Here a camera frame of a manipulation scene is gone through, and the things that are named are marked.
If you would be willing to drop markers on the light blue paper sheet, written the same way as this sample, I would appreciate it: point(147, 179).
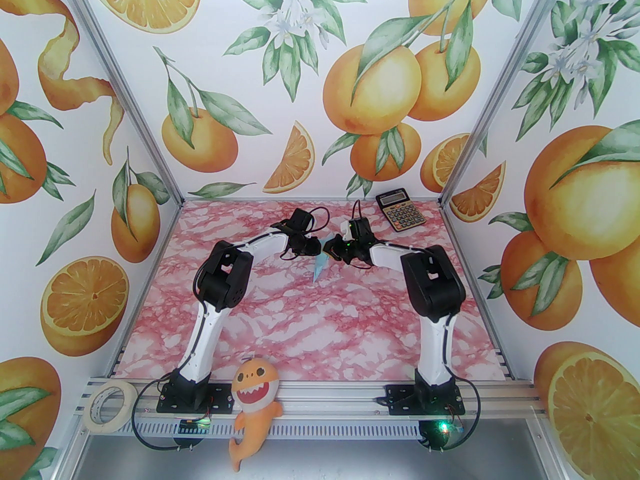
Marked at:
point(320, 268)

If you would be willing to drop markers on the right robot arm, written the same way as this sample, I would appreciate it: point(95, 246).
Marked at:
point(432, 283)

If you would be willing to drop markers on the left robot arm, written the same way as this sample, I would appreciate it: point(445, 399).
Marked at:
point(225, 273)

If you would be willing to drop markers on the black desk calculator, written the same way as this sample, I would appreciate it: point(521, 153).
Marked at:
point(400, 213)

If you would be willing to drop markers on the orange shark plush toy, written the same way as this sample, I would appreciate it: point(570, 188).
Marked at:
point(255, 388)

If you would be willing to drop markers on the electronics board green LED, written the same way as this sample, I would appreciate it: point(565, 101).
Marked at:
point(442, 427)

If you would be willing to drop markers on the small blue circuit board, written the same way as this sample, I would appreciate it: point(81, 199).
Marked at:
point(195, 425)

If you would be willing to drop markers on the beige masking tape roll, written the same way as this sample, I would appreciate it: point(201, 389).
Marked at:
point(127, 403)

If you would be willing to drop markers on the aluminium frame bar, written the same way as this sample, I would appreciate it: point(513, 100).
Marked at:
point(501, 348)
point(168, 228)
point(250, 199)

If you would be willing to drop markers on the aluminium mounting rail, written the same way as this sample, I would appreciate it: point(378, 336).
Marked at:
point(325, 393)

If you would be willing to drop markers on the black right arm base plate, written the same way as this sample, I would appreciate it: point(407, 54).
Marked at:
point(397, 400)

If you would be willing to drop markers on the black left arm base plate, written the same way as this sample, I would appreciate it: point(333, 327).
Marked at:
point(220, 402)

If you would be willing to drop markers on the aluminium frame post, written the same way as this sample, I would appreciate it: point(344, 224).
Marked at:
point(500, 93)
point(115, 83)

